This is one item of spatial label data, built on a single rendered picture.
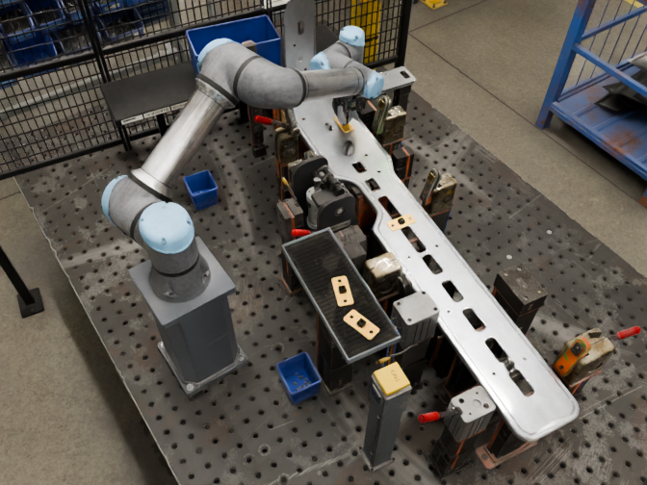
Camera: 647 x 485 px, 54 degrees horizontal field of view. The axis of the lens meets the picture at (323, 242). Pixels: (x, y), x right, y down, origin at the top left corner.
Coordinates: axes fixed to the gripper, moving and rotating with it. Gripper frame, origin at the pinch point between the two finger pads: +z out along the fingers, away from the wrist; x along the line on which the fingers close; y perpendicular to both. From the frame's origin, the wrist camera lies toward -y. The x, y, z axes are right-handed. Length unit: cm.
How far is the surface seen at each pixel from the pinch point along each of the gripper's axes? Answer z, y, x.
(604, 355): -5, 109, 15
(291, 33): -19.3, -26.9, -6.9
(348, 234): -6, 49, -25
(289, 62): -8.2, -26.7, -8.0
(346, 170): 2.1, 19.9, -9.6
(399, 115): -1.9, 8.1, 16.5
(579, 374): 0, 109, 9
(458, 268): 1, 68, 1
